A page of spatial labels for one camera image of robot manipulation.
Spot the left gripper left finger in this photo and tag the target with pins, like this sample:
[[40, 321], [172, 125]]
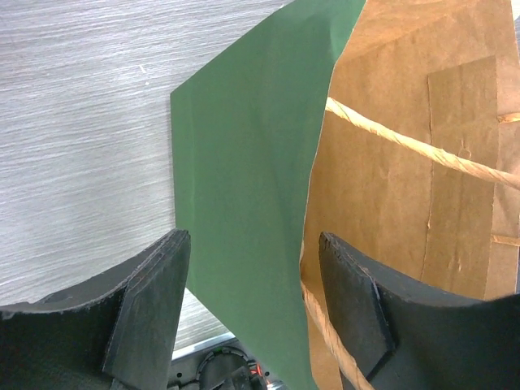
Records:
[[116, 330]]

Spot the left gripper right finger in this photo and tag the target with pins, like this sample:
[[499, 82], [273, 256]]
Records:
[[404, 334]]

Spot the green paper bag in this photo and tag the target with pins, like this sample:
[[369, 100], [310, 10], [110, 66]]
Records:
[[393, 125]]

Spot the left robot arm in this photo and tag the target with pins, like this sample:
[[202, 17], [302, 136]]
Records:
[[227, 369]]

